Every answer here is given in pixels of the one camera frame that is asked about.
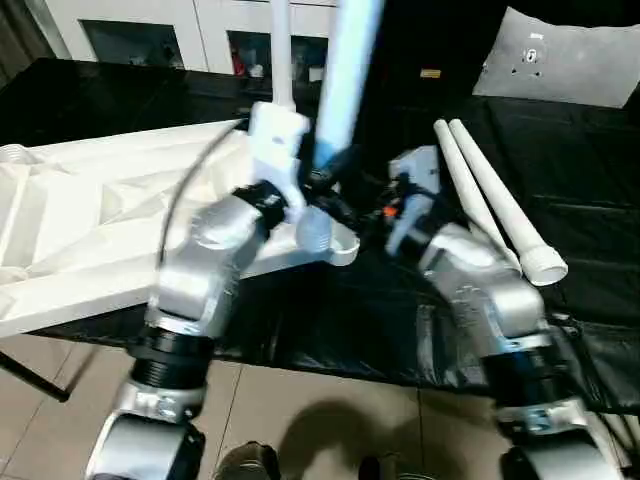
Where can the white plastic table leg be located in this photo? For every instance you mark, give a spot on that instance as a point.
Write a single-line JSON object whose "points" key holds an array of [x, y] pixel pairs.
{"points": [[500, 190], [345, 75], [281, 50], [465, 190]]}

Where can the white plastic table top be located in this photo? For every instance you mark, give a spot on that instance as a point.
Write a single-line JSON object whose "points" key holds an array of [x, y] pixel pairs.
{"points": [[125, 210]]}

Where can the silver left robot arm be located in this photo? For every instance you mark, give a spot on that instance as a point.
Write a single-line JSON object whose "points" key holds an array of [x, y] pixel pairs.
{"points": [[200, 270]]}

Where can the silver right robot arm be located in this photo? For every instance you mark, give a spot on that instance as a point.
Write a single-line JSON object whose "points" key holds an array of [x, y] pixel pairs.
{"points": [[490, 300]]}

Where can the small white cup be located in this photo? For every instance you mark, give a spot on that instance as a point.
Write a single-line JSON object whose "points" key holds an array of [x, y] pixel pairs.
{"points": [[315, 75], [256, 71]]}

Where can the small tan label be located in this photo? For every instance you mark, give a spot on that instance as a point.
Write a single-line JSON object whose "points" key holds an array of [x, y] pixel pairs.
{"points": [[430, 73]]}

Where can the red bottle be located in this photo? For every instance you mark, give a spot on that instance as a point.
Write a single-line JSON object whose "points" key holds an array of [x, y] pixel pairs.
{"points": [[239, 60]]}

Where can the black cabinet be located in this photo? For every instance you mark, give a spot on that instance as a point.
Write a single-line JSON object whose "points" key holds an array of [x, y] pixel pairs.
{"points": [[435, 35]]}

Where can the white glass-door cabinet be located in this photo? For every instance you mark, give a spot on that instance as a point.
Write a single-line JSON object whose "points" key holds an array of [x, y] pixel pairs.
{"points": [[175, 20]]}

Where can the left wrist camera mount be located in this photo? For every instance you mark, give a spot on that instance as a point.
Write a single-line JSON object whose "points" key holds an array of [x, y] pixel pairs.
{"points": [[277, 150]]}

